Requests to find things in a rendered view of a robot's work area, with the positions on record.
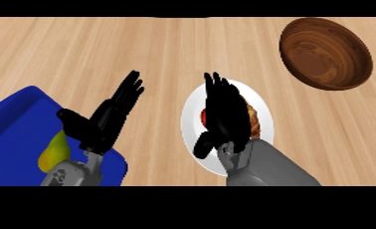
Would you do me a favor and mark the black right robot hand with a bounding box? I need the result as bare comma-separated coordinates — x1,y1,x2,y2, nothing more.
191,71,251,160

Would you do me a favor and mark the red tomato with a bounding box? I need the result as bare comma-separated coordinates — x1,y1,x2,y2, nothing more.
197,108,207,127

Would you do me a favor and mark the brown wooden bowl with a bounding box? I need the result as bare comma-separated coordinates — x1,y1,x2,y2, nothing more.
277,17,374,92

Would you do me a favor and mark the white plate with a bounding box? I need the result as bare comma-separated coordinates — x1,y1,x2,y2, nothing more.
181,79,275,177

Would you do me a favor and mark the brown bread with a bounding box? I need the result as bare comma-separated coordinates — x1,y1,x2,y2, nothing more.
238,95,262,140

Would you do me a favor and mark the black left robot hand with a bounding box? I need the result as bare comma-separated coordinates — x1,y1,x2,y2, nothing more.
54,70,147,156

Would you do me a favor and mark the yellow green pear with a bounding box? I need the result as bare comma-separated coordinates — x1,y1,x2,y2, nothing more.
36,129,70,174

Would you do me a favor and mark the blue tray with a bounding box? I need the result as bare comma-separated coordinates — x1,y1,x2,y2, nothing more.
0,85,129,187

